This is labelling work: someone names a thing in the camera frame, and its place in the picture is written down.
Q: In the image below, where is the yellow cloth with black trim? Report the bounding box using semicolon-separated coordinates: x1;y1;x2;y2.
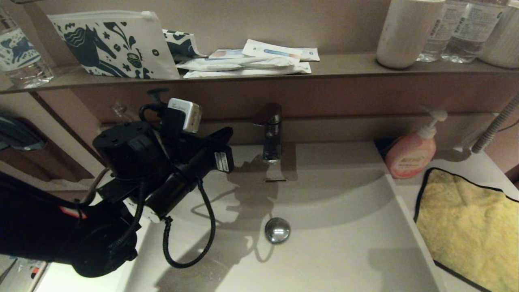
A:
414;167;519;292

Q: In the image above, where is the clear water bottle white label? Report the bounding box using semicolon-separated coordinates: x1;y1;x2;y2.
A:
441;0;507;64
417;0;458;63

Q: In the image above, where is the plain white ceramic cup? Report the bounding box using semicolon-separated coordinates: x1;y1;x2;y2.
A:
476;2;519;68

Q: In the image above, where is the flat white packet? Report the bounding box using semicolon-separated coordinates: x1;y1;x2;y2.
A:
184;62;312;79

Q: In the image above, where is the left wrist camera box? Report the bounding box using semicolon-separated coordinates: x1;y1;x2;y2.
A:
167;98;202;134

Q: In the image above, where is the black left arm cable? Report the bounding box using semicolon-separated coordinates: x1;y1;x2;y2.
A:
162;176;217;269

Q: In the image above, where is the uncapped clear plastic bottle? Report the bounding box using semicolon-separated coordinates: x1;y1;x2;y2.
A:
112;101;128;122

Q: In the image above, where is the chrome faucet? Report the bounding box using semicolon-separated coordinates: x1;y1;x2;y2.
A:
252;103;284;164

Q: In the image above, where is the pink soap pump bottle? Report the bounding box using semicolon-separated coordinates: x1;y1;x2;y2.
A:
384;109;448;179

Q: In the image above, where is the white sachet with blue stripe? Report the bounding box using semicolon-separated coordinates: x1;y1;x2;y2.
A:
242;39;302;64

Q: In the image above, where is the grey corrugated hose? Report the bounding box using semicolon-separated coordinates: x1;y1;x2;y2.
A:
472;94;519;154

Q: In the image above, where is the long white tube packet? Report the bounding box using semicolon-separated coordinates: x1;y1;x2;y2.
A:
177;56;294;72

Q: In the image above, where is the small horse print pouch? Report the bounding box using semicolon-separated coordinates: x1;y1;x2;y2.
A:
162;29;207;63

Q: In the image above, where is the white sachet with orange print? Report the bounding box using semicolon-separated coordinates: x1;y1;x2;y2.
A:
210;49;248;60

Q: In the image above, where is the dark grey slipper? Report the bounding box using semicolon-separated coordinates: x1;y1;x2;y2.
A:
0;114;46;151

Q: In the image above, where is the large horse print pouch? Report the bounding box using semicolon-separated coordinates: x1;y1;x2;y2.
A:
47;10;181;80

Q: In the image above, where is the dark grey pump bottle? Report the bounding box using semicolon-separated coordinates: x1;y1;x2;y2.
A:
147;88;170;107

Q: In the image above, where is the white sink basin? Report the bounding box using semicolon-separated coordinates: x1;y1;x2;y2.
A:
118;168;440;292

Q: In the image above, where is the chrome drain stopper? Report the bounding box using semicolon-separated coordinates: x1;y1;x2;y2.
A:
265;217;291;244

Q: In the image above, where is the speckled white ceramic cup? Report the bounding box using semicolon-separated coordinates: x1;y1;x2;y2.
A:
376;0;446;69

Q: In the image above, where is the brown wall shelf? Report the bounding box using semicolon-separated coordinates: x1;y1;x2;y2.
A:
0;53;519;95

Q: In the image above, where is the water bottle blue animal label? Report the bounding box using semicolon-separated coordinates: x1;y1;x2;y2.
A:
0;6;54;89

